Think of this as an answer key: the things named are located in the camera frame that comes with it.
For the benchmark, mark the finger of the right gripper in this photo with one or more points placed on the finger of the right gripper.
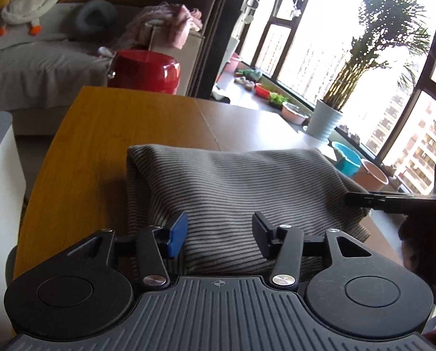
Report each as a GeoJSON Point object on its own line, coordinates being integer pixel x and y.
{"type": "Point", "coordinates": [392, 202]}

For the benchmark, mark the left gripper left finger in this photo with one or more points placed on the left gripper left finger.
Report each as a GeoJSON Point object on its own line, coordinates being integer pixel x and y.
{"type": "Point", "coordinates": [104, 257]}

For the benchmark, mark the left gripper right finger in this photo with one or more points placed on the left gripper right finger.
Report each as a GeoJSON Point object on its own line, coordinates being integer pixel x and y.
{"type": "Point", "coordinates": [287, 246]}

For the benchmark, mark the striped grey sweater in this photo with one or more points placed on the striped grey sweater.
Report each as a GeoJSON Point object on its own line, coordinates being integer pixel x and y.
{"type": "Point", "coordinates": [220, 191]}

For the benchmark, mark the pink clothes pile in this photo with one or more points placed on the pink clothes pile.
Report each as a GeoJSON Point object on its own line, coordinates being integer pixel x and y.
{"type": "Point", "coordinates": [176, 17]}

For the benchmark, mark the pink flower pot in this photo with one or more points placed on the pink flower pot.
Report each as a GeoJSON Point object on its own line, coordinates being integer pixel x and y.
{"type": "Point", "coordinates": [370, 177]}

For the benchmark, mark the blue plastic basin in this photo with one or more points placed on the blue plastic basin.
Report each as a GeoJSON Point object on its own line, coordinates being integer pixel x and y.
{"type": "Point", "coordinates": [348, 161]}

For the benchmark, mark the white ribbed plant pot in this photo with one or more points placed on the white ribbed plant pot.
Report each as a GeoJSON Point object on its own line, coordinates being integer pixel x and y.
{"type": "Point", "coordinates": [323, 121]}

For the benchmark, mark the white bowl planter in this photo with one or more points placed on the white bowl planter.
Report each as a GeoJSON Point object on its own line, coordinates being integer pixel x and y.
{"type": "Point", "coordinates": [292, 114]}

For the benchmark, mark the green leafy seedling tray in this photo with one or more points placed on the green leafy seedling tray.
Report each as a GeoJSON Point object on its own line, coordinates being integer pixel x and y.
{"type": "Point", "coordinates": [277, 100]}

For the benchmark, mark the red basin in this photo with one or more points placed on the red basin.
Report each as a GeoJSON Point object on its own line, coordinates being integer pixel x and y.
{"type": "Point", "coordinates": [261, 91]}

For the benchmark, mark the green palm plant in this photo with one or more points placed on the green palm plant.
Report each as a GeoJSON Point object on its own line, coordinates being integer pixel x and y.
{"type": "Point", "coordinates": [387, 24]}

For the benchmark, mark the pink plastic bucket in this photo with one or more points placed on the pink plastic bucket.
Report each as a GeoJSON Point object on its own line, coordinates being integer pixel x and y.
{"type": "Point", "coordinates": [233, 63]}

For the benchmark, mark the beige cardboard box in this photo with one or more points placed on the beige cardboard box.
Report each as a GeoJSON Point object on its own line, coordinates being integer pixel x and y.
{"type": "Point", "coordinates": [187, 56]}

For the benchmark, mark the grey covered sofa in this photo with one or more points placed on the grey covered sofa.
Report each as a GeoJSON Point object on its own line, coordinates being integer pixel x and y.
{"type": "Point", "coordinates": [40, 76]}

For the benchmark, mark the grey neck pillow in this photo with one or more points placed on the grey neck pillow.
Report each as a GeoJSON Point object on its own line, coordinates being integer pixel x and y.
{"type": "Point", "coordinates": [93, 20]}

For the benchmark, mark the white exercise machine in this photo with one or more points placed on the white exercise machine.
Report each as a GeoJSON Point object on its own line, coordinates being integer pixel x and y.
{"type": "Point", "coordinates": [246, 16]}

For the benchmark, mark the dark brown curtain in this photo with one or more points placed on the dark brown curtain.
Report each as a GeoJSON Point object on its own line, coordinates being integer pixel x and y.
{"type": "Point", "coordinates": [220, 17]}

